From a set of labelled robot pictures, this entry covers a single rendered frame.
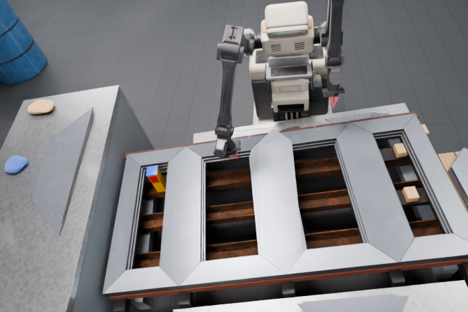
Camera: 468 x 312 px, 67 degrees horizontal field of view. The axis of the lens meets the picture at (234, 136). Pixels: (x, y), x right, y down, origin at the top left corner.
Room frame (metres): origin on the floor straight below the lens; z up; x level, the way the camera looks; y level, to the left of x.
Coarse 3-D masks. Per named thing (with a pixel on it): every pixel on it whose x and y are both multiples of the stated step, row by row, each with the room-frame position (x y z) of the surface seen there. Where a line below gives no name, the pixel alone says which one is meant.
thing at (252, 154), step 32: (224, 160) 1.14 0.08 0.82; (256, 160) 1.06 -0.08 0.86; (416, 160) 0.84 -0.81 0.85; (256, 192) 0.88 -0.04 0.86; (352, 192) 0.76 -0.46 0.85; (256, 224) 0.73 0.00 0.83; (448, 224) 0.51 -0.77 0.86; (128, 256) 0.72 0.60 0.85; (160, 256) 0.69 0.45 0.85; (160, 288) 0.55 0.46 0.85
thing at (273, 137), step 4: (268, 136) 1.19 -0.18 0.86; (272, 136) 1.18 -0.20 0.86; (276, 136) 1.17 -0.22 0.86; (280, 136) 1.17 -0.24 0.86; (284, 136) 1.16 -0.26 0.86; (260, 140) 1.18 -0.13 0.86; (264, 140) 1.17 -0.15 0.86; (268, 140) 1.17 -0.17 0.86; (272, 140) 1.16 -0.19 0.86; (276, 140) 1.15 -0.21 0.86; (280, 140) 1.15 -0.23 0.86; (284, 140) 1.14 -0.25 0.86; (288, 140) 1.13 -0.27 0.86
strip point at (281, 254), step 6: (264, 246) 0.61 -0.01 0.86; (270, 246) 0.60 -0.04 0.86; (276, 246) 0.60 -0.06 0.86; (282, 246) 0.59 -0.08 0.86; (288, 246) 0.58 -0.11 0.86; (294, 246) 0.58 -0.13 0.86; (300, 246) 0.57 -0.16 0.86; (270, 252) 0.58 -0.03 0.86; (276, 252) 0.57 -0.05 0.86; (282, 252) 0.56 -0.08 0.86; (288, 252) 0.56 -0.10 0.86; (294, 252) 0.55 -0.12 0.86; (276, 258) 0.55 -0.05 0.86; (282, 258) 0.54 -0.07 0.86; (288, 258) 0.53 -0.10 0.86; (282, 264) 0.52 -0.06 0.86
